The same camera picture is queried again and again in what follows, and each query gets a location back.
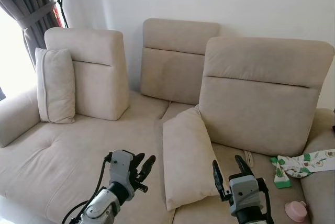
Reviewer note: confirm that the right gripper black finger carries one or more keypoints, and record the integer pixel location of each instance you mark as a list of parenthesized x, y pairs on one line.
[(243, 167), (218, 179)]

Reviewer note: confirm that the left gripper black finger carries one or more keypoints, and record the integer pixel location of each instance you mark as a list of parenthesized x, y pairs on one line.
[(138, 161), (148, 167)]

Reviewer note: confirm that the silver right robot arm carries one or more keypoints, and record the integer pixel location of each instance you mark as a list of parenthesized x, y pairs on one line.
[(248, 219)]

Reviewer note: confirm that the beige square pillow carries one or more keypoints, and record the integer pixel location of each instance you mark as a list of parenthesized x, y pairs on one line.
[(186, 156)]

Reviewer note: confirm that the beige fabric sofa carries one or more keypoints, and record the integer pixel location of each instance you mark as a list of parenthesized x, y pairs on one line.
[(78, 150)]

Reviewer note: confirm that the wide beige sofa backrest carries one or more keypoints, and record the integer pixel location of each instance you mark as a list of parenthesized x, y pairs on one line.
[(261, 103)]

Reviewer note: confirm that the narrow beige sofa backrest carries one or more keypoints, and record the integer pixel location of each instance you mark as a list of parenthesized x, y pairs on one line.
[(99, 77)]

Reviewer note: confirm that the low beige sofa backrest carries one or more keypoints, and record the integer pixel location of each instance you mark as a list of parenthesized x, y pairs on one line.
[(172, 62)]

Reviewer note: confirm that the small upright beige pillow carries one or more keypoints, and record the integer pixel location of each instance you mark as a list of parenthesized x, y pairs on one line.
[(55, 85)]

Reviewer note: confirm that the white avocado print cloth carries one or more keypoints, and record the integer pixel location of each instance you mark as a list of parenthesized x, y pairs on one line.
[(309, 162)]

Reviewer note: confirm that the pink plastic cup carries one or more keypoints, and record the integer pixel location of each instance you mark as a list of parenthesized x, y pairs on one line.
[(296, 211)]

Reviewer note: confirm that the grey curtain tie-back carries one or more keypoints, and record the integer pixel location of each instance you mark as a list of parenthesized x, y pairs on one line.
[(36, 15)]

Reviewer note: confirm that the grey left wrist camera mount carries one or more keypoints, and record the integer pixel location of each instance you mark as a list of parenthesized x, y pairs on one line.
[(121, 166)]

